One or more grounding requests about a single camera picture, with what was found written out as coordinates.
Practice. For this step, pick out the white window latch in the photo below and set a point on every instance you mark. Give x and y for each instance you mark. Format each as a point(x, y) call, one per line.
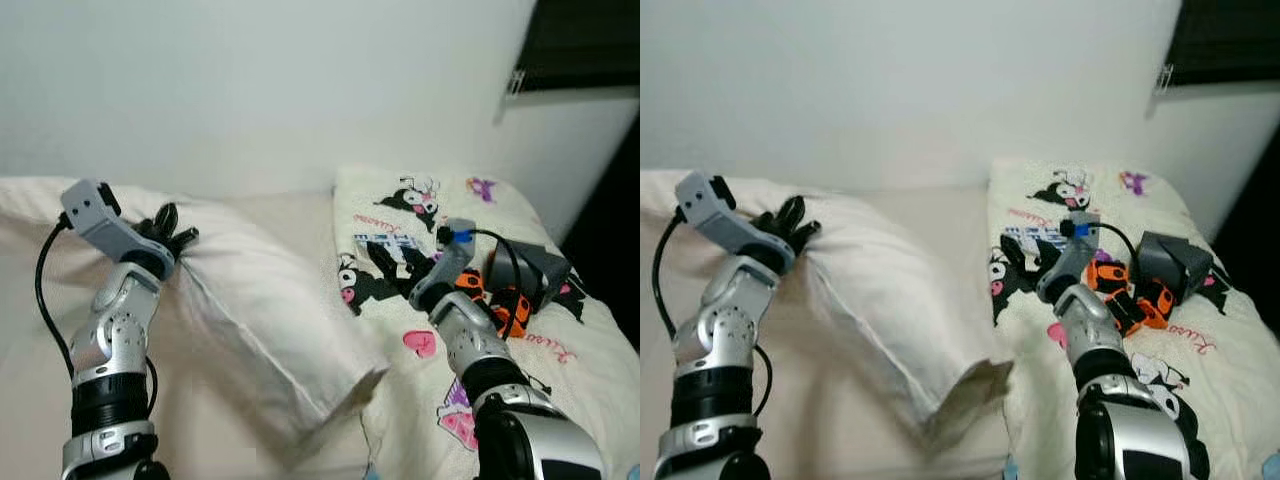
point(517, 82)
point(1165, 78)

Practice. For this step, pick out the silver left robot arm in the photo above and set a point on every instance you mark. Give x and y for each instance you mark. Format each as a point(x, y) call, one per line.
point(715, 340)
point(115, 330)

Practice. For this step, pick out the plain cream pillow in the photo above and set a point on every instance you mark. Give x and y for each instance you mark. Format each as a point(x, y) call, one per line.
point(890, 300)
point(260, 300)

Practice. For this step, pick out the orange and black toy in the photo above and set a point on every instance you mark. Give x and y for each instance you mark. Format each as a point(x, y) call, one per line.
point(1105, 275)
point(518, 312)

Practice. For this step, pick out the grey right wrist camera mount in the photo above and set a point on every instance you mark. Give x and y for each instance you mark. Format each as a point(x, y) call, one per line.
point(1072, 255)
point(452, 262)

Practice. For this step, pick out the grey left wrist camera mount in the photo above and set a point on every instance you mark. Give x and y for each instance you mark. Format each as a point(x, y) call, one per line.
point(715, 212)
point(95, 215)

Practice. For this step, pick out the beige bed sheet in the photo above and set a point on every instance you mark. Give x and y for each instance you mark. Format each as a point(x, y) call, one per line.
point(850, 440)
point(230, 440)

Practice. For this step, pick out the dark window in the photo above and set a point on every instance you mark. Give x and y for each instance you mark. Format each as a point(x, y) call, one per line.
point(1225, 40)
point(585, 40)

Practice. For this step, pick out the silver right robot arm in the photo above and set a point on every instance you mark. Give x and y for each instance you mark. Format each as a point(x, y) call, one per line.
point(475, 340)
point(1090, 325)

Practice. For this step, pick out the dark grey box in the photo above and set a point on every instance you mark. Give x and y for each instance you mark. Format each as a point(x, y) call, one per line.
point(1175, 262)
point(540, 270)

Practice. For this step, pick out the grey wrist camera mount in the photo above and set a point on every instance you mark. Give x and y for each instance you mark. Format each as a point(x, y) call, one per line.
point(715, 212)
point(1072, 255)
point(95, 215)
point(452, 262)

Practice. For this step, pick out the cartoon print pillow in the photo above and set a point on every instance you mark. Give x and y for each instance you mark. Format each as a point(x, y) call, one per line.
point(590, 380)
point(1230, 380)

